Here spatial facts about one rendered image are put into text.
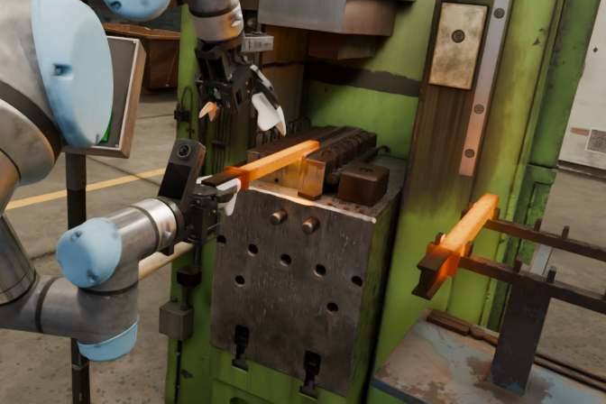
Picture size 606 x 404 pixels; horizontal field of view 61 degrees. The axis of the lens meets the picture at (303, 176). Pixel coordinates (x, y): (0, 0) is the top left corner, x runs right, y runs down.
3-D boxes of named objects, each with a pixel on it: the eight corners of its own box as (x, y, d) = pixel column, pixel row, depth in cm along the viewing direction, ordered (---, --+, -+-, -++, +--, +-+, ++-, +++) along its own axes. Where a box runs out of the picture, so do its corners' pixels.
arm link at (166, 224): (116, 199, 72) (164, 213, 69) (139, 191, 76) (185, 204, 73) (115, 249, 74) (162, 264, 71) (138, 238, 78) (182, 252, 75)
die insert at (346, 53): (337, 59, 119) (341, 32, 117) (307, 55, 121) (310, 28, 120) (374, 56, 145) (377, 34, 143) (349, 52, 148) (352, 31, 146)
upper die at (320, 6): (342, 33, 107) (348, -15, 104) (256, 22, 114) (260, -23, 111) (392, 36, 144) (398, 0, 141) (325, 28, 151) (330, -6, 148)
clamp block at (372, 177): (372, 207, 113) (377, 179, 111) (335, 198, 116) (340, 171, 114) (387, 194, 123) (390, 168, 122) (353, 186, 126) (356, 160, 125)
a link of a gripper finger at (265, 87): (263, 116, 90) (230, 78, 87) (269, 111, 91) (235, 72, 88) (281, 107, 86) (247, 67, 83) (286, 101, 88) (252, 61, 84)
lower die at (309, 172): (321, 195, 117) (325, 159, 115) (244, 176, 124) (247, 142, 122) (373, 159, 154) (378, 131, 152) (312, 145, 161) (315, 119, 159)
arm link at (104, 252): (50, 285, 64) (49, 222, 62) (114, 254, 74) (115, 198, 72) (99, 304, 62) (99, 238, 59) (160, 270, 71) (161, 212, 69)
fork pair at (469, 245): (468, 257, 79) (471, 245, 79) (433, 246, 82) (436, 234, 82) (499, 217, 99) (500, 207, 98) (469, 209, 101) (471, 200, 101)
